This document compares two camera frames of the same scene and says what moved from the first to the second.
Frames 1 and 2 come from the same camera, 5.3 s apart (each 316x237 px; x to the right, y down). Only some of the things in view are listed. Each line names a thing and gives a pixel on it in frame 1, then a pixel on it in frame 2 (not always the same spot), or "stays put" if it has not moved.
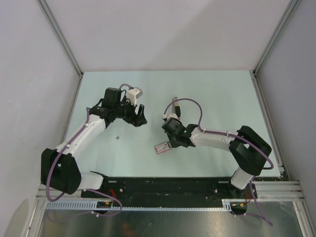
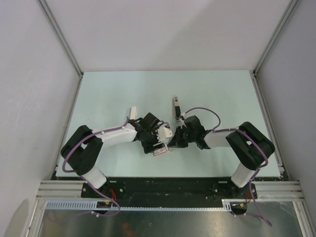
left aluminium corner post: x=64 y=42 stays put
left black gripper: x=137 y=120 -> x=148 y=147
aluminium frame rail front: x=268 y=190 stays put
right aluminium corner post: x=254 y=72 stays put
